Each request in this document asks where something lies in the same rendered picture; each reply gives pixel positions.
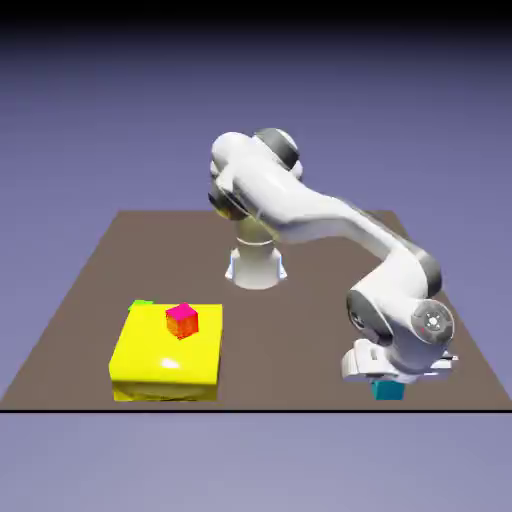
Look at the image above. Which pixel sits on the large yellow box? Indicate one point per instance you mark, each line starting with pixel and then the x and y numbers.
pixel 166 356

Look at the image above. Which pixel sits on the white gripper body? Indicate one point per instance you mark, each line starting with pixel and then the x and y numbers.
pixel 366 362

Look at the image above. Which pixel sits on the small green cube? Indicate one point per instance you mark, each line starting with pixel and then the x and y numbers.
pixel 140 302

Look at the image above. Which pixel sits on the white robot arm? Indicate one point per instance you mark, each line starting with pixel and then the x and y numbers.
pixel 304 208

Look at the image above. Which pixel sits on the small pink cube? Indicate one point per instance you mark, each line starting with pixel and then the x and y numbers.
pixel 182 321

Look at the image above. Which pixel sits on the small teal cube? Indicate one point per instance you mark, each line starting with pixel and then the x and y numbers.
pixel 387 390

